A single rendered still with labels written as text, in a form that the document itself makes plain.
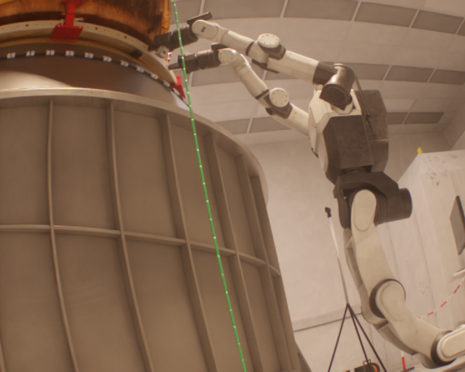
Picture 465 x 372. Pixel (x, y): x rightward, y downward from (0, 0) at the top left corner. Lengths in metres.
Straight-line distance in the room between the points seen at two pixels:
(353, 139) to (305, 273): 8.28
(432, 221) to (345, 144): 5.62
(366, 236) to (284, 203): 8.71
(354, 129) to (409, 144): 10.30
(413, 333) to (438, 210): 5.81
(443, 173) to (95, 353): 7.09
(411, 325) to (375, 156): 0.63
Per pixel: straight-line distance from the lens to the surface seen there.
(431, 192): 7.56
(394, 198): 1.86
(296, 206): 10.46
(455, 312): 7.23
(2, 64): 1.67
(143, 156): 1.41
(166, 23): 2.26
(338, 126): 1.86
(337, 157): 1.84
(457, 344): 1.79
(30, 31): 1.89
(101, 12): 1.95
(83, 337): 1.14
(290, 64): 1.82
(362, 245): 1.75
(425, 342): 1.79
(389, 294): 1.71
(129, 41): 2.02
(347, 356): 9.97
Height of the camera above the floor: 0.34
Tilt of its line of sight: 22 degrees up
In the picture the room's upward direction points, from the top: 12 degrees counter-clockwise
